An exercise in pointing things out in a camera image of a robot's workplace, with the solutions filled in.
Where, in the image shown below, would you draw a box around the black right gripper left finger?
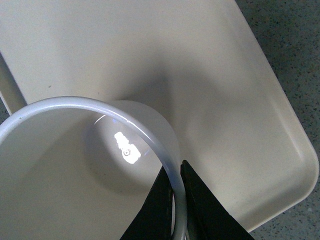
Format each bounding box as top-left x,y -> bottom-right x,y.
121,167 -> 173,240

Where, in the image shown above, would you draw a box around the cream rectangular tray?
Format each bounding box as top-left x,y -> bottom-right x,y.
0,0 -> 319,231

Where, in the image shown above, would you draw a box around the white mug black handle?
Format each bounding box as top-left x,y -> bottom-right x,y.
0,96 -> 187,240

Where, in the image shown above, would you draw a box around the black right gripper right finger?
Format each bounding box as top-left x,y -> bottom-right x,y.
180,160 -> 253,240

